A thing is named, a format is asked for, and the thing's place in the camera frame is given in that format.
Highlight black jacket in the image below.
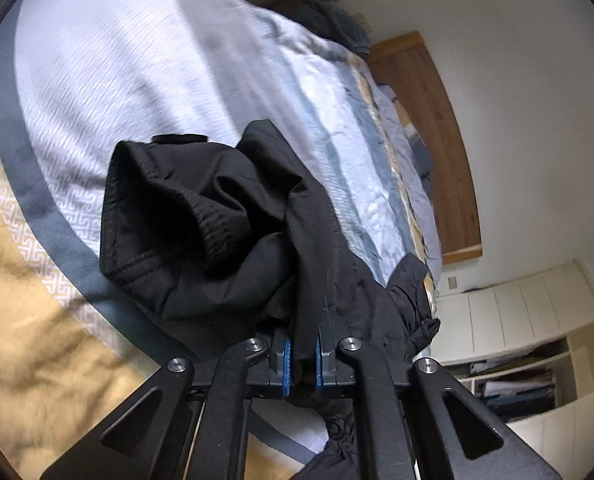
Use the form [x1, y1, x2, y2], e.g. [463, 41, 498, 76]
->
[98, 119, 442, 480]

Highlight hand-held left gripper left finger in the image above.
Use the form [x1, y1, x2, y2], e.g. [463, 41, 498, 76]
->
[39, 327, 294, 480]

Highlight stack of papers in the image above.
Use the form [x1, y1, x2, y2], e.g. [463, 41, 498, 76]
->
[470, 355, 558, 416]

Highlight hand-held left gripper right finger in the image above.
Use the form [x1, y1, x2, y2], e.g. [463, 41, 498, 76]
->
[315, 330, 564, 480]

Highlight blue striped pillow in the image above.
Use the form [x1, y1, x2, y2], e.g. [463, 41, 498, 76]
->
[393, 97, 436, 181]

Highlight wooden headboard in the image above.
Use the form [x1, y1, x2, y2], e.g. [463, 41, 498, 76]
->
[366, 31, 484, 264]

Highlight bed with striped quilt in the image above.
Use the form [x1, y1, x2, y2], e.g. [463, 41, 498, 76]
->
[0, 0, 445, 480]

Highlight teal cloth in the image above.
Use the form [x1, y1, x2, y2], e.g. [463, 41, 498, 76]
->
[294, 0, 373, 58]

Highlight white wardrobe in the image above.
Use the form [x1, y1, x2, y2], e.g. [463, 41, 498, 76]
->
[434, 259, 594, 441]

